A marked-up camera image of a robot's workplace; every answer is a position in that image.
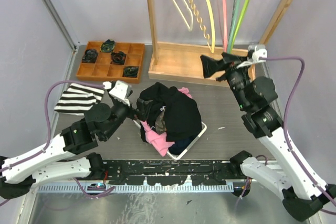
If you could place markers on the lime green hanger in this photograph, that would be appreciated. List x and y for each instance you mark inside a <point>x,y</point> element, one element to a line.
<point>241,15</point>

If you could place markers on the yellow hanger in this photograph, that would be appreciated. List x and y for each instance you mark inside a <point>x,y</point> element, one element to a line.
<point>209,36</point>

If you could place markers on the grey slotted cable duct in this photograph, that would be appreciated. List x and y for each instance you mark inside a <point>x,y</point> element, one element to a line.
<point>186,188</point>

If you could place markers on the mint green hanger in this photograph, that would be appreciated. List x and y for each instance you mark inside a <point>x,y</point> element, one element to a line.
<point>234,20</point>

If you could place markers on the orange wooden compartment tray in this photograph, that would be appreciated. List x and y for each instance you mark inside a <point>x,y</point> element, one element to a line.
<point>103,70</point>

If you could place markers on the pink hanger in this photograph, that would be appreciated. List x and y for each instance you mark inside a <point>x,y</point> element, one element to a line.
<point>222,13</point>

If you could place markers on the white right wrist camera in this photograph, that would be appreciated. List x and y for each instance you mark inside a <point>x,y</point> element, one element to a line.
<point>256,54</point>

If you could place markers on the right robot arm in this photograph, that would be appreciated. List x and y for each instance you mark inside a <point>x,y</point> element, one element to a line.
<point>302,191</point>

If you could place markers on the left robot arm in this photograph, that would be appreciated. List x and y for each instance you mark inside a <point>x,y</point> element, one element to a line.
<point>19,174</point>

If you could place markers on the black printed t shirt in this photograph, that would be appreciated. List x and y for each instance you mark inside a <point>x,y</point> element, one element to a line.
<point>180,113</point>

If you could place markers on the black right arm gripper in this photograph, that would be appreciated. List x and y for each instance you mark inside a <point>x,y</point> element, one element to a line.
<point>210,65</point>

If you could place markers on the white perforated plastic basket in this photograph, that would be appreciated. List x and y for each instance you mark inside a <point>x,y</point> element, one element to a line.
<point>197,140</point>

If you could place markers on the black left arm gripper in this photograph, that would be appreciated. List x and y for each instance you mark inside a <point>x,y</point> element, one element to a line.
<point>142,113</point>

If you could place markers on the pink t shirt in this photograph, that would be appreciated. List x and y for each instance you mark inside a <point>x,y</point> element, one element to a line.
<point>173,121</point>

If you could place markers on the cream white hanger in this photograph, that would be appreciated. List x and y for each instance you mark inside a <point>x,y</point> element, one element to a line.
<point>185,13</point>

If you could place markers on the rolled dark sock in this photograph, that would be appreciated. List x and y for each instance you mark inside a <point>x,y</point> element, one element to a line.
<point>108,46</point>
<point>90,56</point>
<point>130,71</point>
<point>118,58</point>

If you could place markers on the wooden clothes rack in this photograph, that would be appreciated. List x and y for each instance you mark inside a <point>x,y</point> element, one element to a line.
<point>181,62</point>

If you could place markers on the black white striped cloth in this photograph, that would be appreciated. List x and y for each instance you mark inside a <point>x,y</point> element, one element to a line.
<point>78,99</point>

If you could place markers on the navy blue t shirt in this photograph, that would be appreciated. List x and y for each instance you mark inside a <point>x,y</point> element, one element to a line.
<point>179,146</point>

